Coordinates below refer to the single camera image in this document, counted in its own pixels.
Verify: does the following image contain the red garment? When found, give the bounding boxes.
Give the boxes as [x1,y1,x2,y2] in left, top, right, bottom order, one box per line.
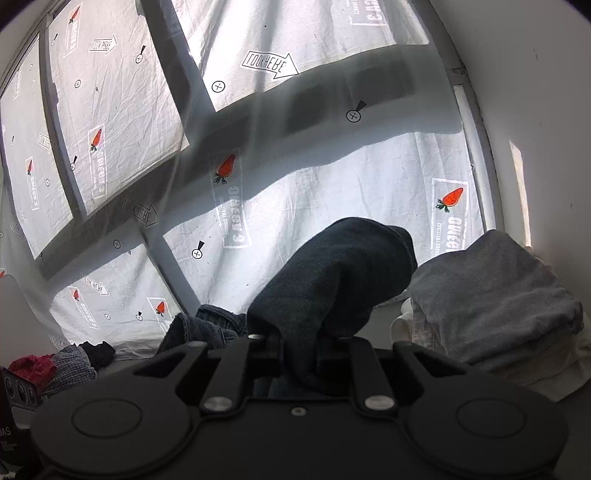
[8,354,57,393]

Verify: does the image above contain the blue plaid shirt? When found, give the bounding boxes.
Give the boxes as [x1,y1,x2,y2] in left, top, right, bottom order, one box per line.
[41,345,97,398]

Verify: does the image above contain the white printed curtain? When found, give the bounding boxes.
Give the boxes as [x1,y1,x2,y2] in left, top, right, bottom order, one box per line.
[1,1,486,357]

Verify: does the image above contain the white folded garment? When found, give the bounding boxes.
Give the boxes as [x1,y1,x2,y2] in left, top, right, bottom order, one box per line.
[390,298,590,402]

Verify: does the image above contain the blue denim jeans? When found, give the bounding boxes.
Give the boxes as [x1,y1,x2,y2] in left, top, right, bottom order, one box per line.
[158,217,418,369]

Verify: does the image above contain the black dark garment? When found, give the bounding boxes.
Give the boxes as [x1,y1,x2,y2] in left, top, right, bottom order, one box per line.
[79,342,115,371]

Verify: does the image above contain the black box with print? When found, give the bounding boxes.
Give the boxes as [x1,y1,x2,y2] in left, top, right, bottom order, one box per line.
[0,367,42,469]

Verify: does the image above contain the grey folded garment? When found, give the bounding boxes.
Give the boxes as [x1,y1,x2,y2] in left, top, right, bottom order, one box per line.
[410,230,583,372]

